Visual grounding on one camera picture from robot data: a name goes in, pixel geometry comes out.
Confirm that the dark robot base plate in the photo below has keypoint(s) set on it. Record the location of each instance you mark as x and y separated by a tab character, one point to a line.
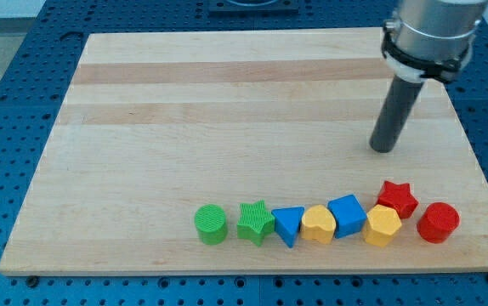
224	7

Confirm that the blue triangle block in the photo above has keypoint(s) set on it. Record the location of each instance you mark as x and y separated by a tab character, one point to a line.
287	223

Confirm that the green star block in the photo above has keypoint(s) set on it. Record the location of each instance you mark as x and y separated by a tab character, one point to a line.
255	222

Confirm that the red cylinder block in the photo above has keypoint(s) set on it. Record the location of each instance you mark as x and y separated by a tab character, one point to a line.
438	222

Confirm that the green cylinder block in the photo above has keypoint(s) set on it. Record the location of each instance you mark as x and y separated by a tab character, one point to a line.
211	224

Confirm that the yellow heart block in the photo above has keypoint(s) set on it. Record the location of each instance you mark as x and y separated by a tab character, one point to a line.
318	224

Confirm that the yellow hexagon block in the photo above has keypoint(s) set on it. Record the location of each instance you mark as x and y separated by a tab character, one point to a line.
381	226

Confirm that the red star block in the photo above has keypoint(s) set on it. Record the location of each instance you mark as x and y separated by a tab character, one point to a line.
399	197

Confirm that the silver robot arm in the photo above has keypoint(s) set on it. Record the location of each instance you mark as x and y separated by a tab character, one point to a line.
431	39

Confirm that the blue cube block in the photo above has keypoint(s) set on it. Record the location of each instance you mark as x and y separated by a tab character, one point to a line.
349	215

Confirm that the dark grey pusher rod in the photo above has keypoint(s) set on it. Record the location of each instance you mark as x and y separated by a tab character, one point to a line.
400	99

